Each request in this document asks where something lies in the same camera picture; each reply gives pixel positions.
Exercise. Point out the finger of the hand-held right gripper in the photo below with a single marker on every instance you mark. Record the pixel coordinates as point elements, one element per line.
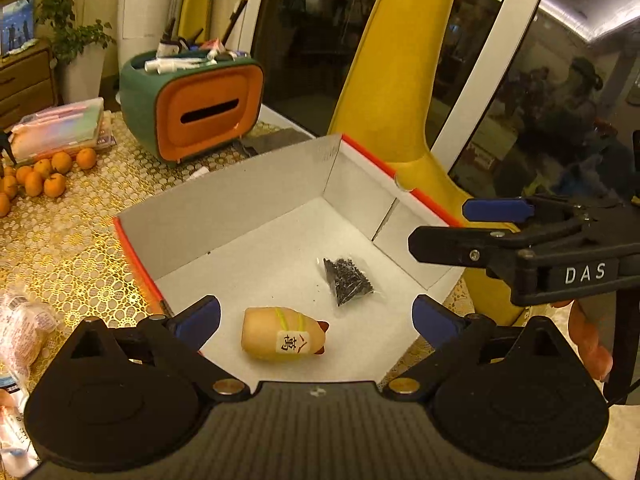
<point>495,210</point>
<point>450,246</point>

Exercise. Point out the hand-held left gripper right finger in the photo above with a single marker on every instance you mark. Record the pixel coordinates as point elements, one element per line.
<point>435,317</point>

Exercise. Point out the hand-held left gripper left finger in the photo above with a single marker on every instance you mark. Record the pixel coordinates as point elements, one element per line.
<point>200,317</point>

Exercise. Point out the orange and white cardboard box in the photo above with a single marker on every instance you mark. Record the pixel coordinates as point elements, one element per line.
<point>270,240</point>

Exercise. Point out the person's right hand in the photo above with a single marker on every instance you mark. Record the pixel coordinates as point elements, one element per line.
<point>590,345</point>

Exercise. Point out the tan toy figure with label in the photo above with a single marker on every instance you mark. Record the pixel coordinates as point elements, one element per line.
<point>270,332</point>

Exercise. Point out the bag of black screws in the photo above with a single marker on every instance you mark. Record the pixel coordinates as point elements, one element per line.
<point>347,276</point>

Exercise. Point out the pink printed plastic packet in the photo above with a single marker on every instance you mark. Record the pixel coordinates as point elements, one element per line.
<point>22,327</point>

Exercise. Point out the yellow chair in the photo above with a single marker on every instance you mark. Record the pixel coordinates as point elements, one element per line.
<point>390,60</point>

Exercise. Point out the pile of tangerines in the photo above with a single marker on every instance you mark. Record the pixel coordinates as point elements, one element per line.
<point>47,175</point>

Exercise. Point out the green and orange desk organizer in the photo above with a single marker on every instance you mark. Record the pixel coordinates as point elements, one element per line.
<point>195,105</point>

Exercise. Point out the white spray bottle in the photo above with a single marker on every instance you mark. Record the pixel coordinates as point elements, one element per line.
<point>175,64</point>

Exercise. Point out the wooden cabinet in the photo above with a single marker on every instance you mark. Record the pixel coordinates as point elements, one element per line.
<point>25,87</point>

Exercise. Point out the potted green plant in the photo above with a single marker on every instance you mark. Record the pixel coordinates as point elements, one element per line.
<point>80,35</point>

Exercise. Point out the black calligraphy brush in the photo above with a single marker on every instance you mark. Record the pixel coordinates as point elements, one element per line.
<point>237,12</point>

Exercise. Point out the white curtain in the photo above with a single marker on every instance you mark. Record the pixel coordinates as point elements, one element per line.
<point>145,0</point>

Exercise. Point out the blue framed picture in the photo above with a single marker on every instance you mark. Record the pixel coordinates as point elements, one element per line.
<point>15,22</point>

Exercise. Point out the white window frame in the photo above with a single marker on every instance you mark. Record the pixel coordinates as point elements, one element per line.
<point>495,50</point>

